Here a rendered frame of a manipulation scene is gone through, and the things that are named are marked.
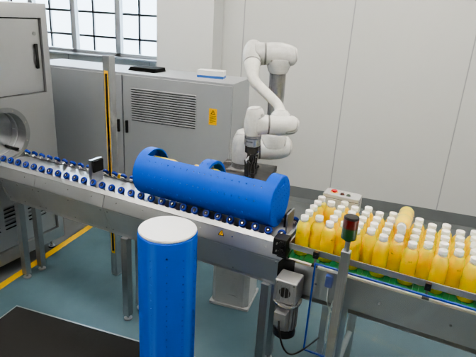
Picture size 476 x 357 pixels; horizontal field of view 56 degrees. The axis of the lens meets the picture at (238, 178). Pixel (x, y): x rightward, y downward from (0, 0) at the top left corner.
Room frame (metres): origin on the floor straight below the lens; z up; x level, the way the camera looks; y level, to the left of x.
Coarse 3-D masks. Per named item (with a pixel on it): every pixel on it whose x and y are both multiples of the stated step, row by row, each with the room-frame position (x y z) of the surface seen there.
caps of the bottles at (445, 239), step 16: (368, 208) 2.15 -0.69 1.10; (416, 224) 2.00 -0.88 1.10; (432, 224) 2.01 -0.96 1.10; (448, 224) 2.02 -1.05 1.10; (384, 240) 1.84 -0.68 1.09; (400, 240) 1.84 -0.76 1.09; (416, 240) 1.85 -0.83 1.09; (432, 240) 1.85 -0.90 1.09; (448, 240) 1.86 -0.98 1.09; (464, 240) 1.87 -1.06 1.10
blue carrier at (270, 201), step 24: (144, 168) 2.43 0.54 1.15; (168, 168) 2.38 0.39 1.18; (192, 168) 2.34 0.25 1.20; (216, 168) 2.50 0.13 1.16; (144, 192) 2.47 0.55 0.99; (168, 192) 2.35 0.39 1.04; (192, 192) 2.27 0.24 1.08; (216, 192) 2.21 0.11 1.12; (240, 192) 2.16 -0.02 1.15; (264, 192) 2.12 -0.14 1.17; (288, 192) 2.31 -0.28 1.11; (240, 216) 2.18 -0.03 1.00; (264, 216) 2.10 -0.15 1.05
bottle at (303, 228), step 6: (300, 222) 2.00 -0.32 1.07; (306, 222) 2.00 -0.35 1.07; (300, 228) 1.99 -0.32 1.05; (306, 228) 1.98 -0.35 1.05; (300, 234) 1.98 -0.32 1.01; (306, 234) 1.98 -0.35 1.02; (300, 240) 1.98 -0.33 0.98; (306, 240) 1.98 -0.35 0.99; (306, 246) 1.99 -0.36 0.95; (294, 252) 2.01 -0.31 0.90; (300, 252) 1.98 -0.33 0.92
